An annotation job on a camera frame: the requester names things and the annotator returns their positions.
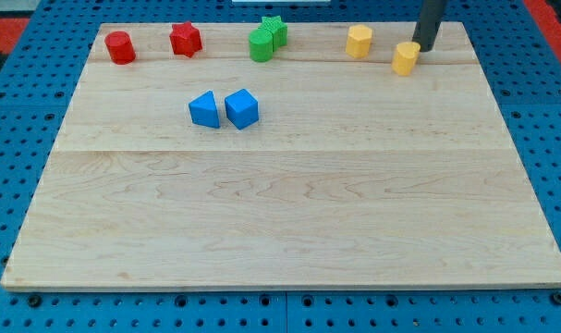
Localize yellow hexagon block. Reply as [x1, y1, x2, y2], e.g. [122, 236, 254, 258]
[345, 24, 373, 58]

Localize blue cube block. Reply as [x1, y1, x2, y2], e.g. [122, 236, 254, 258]
[224, 89, 259, 130]

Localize light wooden board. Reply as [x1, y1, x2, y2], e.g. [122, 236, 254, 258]
[0, 22, 561, 292]

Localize yellow heart block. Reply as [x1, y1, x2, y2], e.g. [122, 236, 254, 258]
[391, 42, 421, 76]

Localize red star block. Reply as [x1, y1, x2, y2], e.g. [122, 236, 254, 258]
[169, 21, 202, 58]

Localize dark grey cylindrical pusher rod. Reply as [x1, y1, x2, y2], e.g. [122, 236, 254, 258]
[412, 0, 447, 53]

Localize blue triangle block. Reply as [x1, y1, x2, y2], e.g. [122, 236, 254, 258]
[189, 91, 220, 129]

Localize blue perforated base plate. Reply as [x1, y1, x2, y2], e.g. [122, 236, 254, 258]
[0, 1, 561, 332]

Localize green star block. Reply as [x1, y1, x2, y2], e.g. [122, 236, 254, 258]
[260, 16, 288, 52]

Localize green cylinder block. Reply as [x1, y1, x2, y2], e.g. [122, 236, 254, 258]
[248, 29, 274, 62]

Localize red cylinder block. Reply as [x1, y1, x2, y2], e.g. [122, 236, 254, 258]
[104, 31, 136, 65]

